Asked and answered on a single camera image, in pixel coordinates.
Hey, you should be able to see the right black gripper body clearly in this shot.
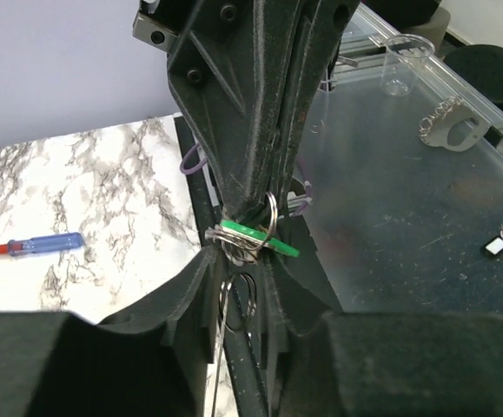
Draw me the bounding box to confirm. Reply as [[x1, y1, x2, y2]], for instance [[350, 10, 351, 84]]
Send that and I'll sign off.
[[132, 0, 196, 50]]

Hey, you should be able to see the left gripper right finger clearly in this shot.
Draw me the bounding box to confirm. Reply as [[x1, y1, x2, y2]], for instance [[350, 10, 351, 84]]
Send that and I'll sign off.
[[261, 255, 503, 416]]

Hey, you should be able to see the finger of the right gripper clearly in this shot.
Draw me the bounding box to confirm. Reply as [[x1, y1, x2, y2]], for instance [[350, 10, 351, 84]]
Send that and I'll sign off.
[[272, 1, 360, 214], [168, 1, 303, 219]]

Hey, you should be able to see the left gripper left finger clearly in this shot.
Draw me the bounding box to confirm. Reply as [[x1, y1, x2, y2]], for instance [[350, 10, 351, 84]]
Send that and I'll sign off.
[[0, 249, 220, 416]]

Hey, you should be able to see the green tagged key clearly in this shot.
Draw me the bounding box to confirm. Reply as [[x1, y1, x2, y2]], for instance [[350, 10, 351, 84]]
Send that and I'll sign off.
[[215, 220, 300, 257]]

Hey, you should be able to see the clear plastic cup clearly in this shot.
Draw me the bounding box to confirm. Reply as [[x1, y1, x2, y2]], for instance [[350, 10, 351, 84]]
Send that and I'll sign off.
[[381, 34, 435, 96]]

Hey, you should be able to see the blue red screwdriver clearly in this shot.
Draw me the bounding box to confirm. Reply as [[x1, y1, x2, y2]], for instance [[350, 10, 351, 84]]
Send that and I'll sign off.
[[0, 232, 84, 257]]

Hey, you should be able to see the black round stool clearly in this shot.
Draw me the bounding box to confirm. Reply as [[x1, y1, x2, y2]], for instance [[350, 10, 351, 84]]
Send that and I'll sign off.
[[444, 44, 503, 111]]

